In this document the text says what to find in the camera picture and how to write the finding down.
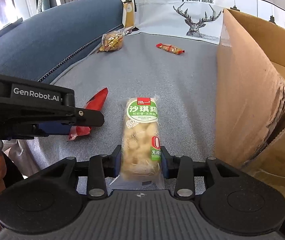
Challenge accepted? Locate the dark red snack stick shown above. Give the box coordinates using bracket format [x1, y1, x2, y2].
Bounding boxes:
[68, 87, 108, 141]

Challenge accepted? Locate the green sachima cake pack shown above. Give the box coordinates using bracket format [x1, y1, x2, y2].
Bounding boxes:
[110, 96, 165, 190]

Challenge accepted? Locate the clear bag of candies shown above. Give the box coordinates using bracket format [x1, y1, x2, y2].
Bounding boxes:
[99, 30, 124, 52]

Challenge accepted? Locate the small red peanut candy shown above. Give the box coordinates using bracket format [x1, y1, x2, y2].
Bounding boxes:
[156, 43, 185, 55]

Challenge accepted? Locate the cardboard box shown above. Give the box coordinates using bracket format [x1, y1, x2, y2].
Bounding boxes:
[215, 9, 285, 197]

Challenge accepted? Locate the deer print sofa cover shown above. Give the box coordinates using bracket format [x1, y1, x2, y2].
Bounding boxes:
[4, 0, 285, 176]

